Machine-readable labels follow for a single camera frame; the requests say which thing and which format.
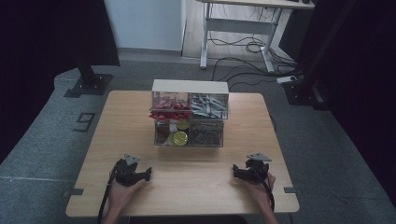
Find dark curtain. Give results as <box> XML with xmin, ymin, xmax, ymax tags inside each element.
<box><xmin>0</xmin><ymin>0</ymin><xmax>121</xmax><ymax>164</ymax></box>
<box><xmin>295</xmin><ymin>0</ymin><xmax>396</xmax><ymax>206</ymax></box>

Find white metal frame desk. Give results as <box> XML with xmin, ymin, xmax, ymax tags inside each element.
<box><xmin>195</xmin><ymin>0</ymin><xmax>316</xmax><ymax>75</ymax></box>

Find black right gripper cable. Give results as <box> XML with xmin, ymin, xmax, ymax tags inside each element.
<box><xmin>261</xmin><ymin>169</ymin><xmax>276</xmax><ymax>213</ymax></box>

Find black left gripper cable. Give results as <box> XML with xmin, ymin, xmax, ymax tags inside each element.
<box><xmin>96</xmin><ymin>161</ymin><xmax>120</xmax><ymax>224</ymax></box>

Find black floor cables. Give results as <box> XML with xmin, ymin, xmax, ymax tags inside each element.
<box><xmin>207</xmin><ymin>6</ymin><xmax>302</xmax><ymax>91</ymax></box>

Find pile of silver packets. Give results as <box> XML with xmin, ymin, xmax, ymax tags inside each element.
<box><xmin>190</xmin><ymin>94</ymin><xmax>228</xmax><ymax>119</ymax></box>

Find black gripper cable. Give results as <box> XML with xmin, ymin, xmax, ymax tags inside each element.
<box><xmin>261</xmin><ymin>169</ymin><xmax>276</xmax><ymax>213</ymax></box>
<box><xmin>96</xmin><ymin>161</ymin><xmax>120</xmax><ymax>224</ymax></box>

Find black slanted metal stand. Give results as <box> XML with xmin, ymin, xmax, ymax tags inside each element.
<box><xmin>281</xmin><ymin>0</ymin><xmax>359</xmax><ymax>108</ymax></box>

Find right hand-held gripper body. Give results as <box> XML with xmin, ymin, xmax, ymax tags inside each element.
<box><xmin>244</xmin><ymin>151</ymin><xmax>273</xmax><ymax>184</ymax></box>

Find clear drawer organizer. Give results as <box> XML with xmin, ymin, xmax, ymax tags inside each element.
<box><xmin>149</xmin><ymin>78</ymin><xmax>231</xmax><ymax>148</ymax></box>

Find person's left hand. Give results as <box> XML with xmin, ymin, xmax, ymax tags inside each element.
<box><xmin>106</xmin><ymin>177</ymin><xmax>148</xmax><ymax>208</ymax></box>

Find small yellow-green round lid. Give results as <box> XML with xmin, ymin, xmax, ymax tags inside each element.
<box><xmin>176</xmin><ymin>119</ymin><xmax>191</xmax><ymax>131</ymax></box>

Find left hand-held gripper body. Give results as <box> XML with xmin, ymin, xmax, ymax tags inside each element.
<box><xmin>112</xmin><ymin>152</ymin><xmax>148</xmax><ymax>188</ymax></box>

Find black stand with base plate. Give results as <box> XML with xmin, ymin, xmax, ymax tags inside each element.
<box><xmin>63</xmin><ymin>55</ymin><xmax>114</xmax><ymax>98</ymax></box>

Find white power strip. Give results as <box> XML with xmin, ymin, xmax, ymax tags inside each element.
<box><xmin>276</xmin><ymin>75</ymin><xmax>299</xmax><ymax>85</ymax></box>

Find large yellow-green round lid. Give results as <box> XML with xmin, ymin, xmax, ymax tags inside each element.
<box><xmin>172</xmin><ymin>131</ymin><xmax>190</xmax><ymax>147</ymax></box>

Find person's right hand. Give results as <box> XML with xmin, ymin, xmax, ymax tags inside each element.
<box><xmin>244</xmin><ymin>173</ymin><xmax>277</xmax><ymax>211</ymax></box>

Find pile of brown packets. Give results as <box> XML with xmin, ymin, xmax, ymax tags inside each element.
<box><xmin>189</xmin><ymin>124</ymin><xmax>223</xmax><ymax>147</ymax></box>

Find pile of red packets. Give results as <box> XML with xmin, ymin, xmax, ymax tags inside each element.
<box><xmin>148</xmin><ymin>95</ymin><xmax>192</xmax><ymax>121</ymax></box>

